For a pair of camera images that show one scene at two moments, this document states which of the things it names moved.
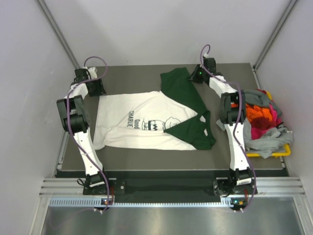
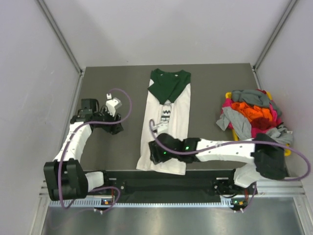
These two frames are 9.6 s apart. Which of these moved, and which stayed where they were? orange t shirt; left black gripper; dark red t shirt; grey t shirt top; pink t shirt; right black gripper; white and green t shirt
Moved: white and green t shirt; right black gripper; left black gripper
Stayed: grey t shirt top; dark red t shirt; pink t shirt; orange t shirt
